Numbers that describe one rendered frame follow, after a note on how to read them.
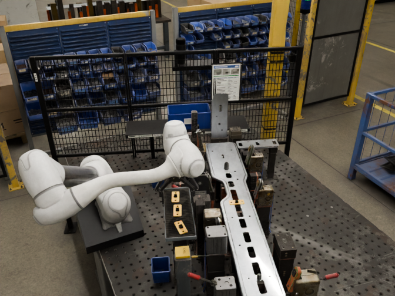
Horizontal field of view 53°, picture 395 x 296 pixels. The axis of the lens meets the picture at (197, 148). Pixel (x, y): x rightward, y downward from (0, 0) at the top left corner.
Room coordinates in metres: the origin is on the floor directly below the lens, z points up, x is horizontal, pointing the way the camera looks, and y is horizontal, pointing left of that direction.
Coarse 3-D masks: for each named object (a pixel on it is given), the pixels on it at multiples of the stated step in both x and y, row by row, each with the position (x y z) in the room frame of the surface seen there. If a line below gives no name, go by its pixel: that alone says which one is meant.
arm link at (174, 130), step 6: (174, 120) 1.50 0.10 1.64; (168, 126) 1.46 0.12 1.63; (174, 126) 1.46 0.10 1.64; (180, 126) 1.46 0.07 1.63; (168, 132) 1.45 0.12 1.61; (174, 132) 1.44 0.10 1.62; (180, 132) 1.45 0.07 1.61; (186, 132) 1.48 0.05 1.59; (168, 138) 1.44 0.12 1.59; (174, 138) 1.43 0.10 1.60; (180, 138) 1.43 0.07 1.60; (186, 138) 1.44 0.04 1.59; (168, 144) 1.42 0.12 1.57; (168, 150) 1.42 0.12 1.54
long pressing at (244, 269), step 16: (208, 144) 2.38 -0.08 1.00; (224, 144) 2.38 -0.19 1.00; (208, 160) 2.17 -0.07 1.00; (224, 160) 2.17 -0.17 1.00; (240, 160) 2.18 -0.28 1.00; (224, 176) 2.00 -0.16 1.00; (240, 176) 2.00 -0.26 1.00; (240, 192) 1.84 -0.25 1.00; (224, 208) 1.69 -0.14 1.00; (256, 224) 1.56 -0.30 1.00; (240, 240) 1.45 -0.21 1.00; (256, 240) 1.45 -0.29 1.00; (240, 256) 1.35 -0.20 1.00; (256, 256) 1.34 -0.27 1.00; (240, 272) 1.25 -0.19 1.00; (272, 272) 1.25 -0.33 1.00; (240, 288) 1.16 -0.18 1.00; (256, 288) 1.16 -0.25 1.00; (272, 288) 1.16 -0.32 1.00
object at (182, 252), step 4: (176, 248) 1.24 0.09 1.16; (180, 248) 1.24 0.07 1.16; (184, 248) 1.24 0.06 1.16; (188, 248) 1.24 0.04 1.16; (176, 252) 1.22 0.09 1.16; (180, 252) 1.22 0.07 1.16; (184, 252) 1.22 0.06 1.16; (188, 252) 1.22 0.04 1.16; (176, 256) 1.20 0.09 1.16; (180, 256) 1.20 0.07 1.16; (184, 256) 1.20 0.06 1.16; (188, 256) 1.20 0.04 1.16
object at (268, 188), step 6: (264, 186) 1.83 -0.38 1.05; (270, 186) 1.83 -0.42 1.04; (264, 192) 1.80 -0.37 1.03; (270, 192) 1.80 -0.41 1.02; (258, 198) 1.80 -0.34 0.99; (264, 198) 1.80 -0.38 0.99; (270, 198) 1.81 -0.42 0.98; (258, 204) 1.80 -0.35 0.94; (264, 204) 1.80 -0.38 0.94; (270, 204) 1.80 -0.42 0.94; (258, 210) 1.80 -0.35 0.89; (264, 210) 1.80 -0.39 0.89; (258, 216) 1.80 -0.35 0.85; (264, 216) 1.80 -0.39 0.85; (270, 216) 1.82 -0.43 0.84; (264, 222) 1.80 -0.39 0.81; (264, 228) 1.80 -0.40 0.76
